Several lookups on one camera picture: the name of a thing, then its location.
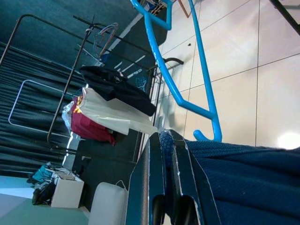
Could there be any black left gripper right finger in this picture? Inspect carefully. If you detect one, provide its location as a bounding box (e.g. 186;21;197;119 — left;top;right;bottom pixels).
168;130;223;225

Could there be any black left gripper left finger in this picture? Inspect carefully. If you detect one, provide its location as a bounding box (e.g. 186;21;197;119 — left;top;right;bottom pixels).
125;132;166;225

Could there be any black garment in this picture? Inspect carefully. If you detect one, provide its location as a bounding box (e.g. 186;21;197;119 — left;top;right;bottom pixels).
159;131;300;225

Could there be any blue plastic clothes hanger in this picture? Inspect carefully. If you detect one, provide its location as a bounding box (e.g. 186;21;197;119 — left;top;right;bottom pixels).
130;0;223;143

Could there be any grey cushioned ottoman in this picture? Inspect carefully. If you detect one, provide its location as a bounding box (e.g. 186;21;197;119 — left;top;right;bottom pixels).
88;181;129;225

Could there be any black floor carpet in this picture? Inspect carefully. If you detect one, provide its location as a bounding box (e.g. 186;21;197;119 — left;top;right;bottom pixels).
70;13;174;211

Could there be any white desk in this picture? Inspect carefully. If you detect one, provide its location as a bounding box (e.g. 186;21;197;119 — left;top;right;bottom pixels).
50;172;85;209

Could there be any white garment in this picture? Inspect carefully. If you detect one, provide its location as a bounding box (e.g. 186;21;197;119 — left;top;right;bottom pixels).
79;87;158;136

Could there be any dark navy garment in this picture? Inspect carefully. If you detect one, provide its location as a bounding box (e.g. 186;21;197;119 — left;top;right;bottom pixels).
79;65;157;117

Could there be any black bag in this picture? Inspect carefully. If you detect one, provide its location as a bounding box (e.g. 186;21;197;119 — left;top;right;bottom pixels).
31;182;56;206

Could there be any yellow cloth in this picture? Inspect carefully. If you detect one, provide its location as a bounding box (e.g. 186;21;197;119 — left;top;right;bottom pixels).
73;95;85;113

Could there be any white plastic bag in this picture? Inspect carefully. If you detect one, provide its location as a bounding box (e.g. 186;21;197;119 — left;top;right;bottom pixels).
62;100;73;132

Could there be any dark curtain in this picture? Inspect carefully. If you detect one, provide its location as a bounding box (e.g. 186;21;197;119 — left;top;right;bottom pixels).
0;42;83;172

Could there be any black metal clothes rack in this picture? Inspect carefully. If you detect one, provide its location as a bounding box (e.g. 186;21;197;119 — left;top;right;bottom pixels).
0;14;185;143

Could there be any bunch of spare hangers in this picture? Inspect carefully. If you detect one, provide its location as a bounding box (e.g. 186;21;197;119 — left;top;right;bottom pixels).
93;22;119;58

